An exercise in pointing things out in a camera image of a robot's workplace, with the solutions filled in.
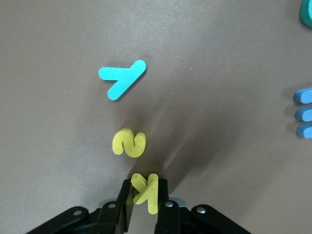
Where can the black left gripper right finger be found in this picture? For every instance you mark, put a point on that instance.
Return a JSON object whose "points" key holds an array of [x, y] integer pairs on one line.
{"points": [[168, 219]]}

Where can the teal foam letter c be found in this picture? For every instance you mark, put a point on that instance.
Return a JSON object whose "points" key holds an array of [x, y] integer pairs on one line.
{"points": [[306, 14]]}

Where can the brown table mat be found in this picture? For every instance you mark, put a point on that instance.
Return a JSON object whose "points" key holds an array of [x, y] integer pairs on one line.
{"points": [[48, 73]]}

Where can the cyan foam letter y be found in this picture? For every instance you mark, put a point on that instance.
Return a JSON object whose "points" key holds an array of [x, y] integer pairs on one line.
{"points": [[124, 79]]}

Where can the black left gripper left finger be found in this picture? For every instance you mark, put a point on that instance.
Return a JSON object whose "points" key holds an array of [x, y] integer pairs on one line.
{"points": [[122, 209]]}

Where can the blue foam letter E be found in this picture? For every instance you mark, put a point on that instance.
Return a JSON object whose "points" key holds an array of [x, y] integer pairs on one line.
{"points": [[306, 96]]}

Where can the yellow foam letter k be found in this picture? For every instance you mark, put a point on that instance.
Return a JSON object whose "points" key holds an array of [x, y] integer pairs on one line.
{"points": [[152, 195]]}

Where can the yellow foam letter s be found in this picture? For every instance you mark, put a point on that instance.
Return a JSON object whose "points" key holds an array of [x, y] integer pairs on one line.
{"points": [[117, 143]]}

